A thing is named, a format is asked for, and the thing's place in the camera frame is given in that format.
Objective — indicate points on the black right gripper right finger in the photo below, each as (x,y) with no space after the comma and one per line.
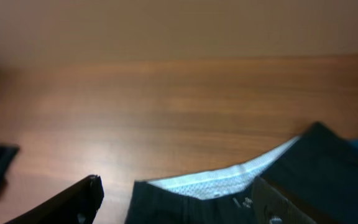
(271,207)

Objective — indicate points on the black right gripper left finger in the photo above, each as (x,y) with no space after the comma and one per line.
(77,204)

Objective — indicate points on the black shorts white lining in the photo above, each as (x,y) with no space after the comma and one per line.
(317,171)

